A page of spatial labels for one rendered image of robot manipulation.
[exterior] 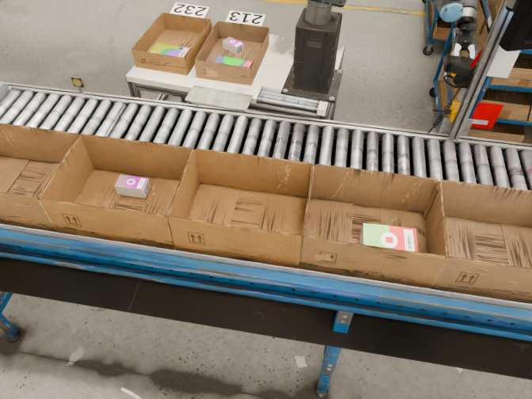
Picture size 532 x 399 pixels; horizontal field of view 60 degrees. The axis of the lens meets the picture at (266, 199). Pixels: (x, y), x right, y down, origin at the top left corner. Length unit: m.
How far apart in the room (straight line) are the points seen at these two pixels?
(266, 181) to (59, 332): 1.35
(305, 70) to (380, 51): 1.98
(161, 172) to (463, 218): 1.04
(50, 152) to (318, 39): 1.17
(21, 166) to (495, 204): 1.62
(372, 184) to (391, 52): 2.69
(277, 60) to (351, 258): 1.39
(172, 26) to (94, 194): 1.33
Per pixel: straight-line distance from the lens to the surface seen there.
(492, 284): 1.46
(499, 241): 1.65
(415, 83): 3.81
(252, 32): 2.59
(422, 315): 1.52
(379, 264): 1.36
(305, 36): 2.10
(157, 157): 1.61
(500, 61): 2.01
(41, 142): 1.79
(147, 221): 1.39
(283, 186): 1.56
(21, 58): 4.32
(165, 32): 2.73
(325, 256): 1.35
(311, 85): 2.23
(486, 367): 1.72
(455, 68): 1.99
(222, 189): 1.60
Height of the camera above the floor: 2.08
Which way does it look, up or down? 49 degrees down
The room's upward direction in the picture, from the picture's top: 1 degrees clockwise
